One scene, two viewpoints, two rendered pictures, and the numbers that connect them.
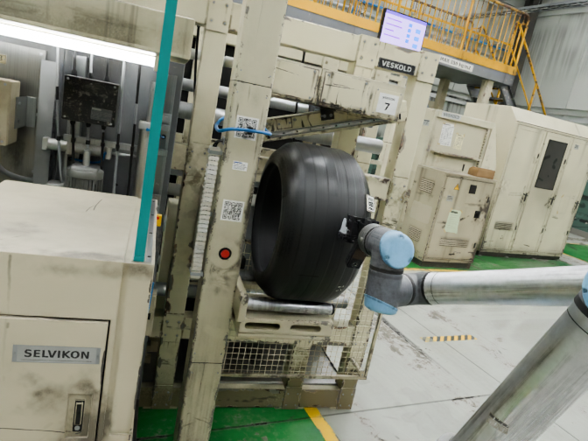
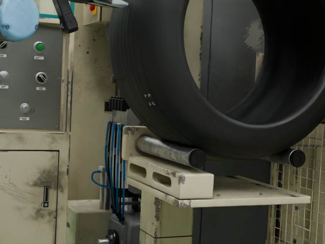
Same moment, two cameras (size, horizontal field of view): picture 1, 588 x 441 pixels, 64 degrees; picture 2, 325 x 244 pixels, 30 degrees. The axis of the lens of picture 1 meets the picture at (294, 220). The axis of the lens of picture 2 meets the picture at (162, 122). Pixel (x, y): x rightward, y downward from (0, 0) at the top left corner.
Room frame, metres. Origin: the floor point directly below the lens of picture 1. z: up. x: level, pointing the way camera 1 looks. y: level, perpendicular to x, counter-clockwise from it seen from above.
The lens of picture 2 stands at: (1.47, -1.60, 1.05)
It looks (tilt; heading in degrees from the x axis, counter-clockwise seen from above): 3 degrees down; 85
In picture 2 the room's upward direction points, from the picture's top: 3 degrees clockwise
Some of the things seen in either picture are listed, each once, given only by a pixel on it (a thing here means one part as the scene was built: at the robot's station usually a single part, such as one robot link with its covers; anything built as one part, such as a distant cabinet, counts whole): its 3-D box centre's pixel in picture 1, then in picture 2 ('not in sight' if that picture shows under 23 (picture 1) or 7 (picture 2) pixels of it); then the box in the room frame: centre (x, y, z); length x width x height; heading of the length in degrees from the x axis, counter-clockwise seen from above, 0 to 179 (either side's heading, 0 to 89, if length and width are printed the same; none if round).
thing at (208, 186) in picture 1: (206, 213); not in sight; (1.61, 0.31, 1.19); 0.05 x 0.04 x 0.48; 18
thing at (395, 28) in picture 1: (400, 40); not in sight; (5.69, -0.78, 2.60); 0.60 x 0.05 x 0.55; 117
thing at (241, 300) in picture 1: (235, 287); (187, 144); (1.71, 0.17, 0.90); 0.40 x 0.03 x 0.10; 18
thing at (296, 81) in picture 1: (326, 90); not in sight; (2.08, -0.03, 1.71); 0.61 x 0.25 x 0.15; 108
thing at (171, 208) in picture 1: (164, 273); not in sight; (2.42, 0.64, 0.61); 0.33 x 0.06 x 0.86; 18
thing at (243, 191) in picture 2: (274, 314); (213, 188); (1.76, 0.00, 0.80); 0.37 x 0.36 x 0.02; 18
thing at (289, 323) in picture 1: (284, 322); (166, 175); (1.63, -0.04, 0.84); 0.36 x 0.09 x 0.06; 108
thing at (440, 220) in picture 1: (445, 217); not in sight; (6.27, -1.99, 0.62); 0.91 x 0.58 x 1.25; 117
